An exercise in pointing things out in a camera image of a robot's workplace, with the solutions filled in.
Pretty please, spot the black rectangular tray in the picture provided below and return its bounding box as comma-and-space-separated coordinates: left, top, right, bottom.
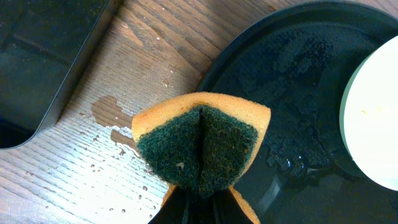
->
1, 0, 122, 150

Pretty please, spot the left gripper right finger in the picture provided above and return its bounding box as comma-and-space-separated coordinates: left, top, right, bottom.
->
200, 189, 252, 224

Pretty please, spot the yellow green scrub sponge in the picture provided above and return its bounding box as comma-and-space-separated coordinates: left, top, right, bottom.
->
131, 92, 271, 223

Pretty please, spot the black round tray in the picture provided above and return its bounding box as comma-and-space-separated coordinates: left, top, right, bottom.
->
198, 1, 397, 223

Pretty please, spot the mint green plate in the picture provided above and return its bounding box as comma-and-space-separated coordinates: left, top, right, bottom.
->
339, 37, 397, 190

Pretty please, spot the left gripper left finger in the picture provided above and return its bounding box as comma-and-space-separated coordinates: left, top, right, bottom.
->
149, 185, 195, 224

